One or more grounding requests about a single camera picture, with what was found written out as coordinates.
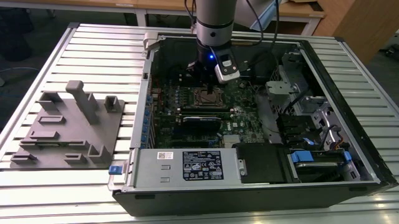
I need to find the grey parts rack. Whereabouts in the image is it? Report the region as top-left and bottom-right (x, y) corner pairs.
(9, 80), (126, 169)

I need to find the perforated metal drive cage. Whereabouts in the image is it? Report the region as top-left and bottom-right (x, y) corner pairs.
(264, 52), (315, 116)

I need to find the black power cable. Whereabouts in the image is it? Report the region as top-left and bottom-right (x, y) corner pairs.
(282, 91), (312, 116)

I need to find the yellow red wire bundle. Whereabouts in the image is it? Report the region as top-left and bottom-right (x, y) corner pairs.
(328, 136), (346, 151)

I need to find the silver power supply unit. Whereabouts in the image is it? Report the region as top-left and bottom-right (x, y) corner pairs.
(124, 148), (243, 189)

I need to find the grey case handle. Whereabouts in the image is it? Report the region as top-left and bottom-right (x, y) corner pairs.
(143, 32), (160, 51)

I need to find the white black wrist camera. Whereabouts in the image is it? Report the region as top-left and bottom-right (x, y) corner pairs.
(214, 53), (242, 84)

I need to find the grey metal support bar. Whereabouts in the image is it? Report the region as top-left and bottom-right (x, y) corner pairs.
(255, 93), (283, 144)

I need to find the black chair base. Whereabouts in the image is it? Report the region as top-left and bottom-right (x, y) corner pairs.
(379, 32), (399, 58)

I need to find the wooden cabinet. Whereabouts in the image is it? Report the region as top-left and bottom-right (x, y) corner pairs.
(311, 0), (399, 65)

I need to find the small silver heat sink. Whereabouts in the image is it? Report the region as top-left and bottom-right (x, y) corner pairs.
(223, 134), (243, 143)

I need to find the black PC case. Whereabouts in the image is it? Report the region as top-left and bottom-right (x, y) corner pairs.
(107, 31), (399, 217)

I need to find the green motherboard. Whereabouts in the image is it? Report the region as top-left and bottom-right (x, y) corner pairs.
(148, 76), (274, 149)

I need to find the metal CPU socket cover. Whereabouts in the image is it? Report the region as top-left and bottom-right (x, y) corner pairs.
(194, 88), (226, 107)

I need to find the black disk bay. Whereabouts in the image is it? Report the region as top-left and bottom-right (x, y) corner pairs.
(276, 113), (323, 150)

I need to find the black graphics card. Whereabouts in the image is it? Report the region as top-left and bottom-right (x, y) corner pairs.
(182, 116), (222, 136)

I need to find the wooden desk white frame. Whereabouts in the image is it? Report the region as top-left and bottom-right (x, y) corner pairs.
(136, 0), (327, 36)
(0, 0), (147, 27)

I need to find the silver CPU plate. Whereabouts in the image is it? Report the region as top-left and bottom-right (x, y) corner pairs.
(199, 91), (219, 103)

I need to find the hard disk in blue carrier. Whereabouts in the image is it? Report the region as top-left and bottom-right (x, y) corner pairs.
(288, 150), (352, 183)

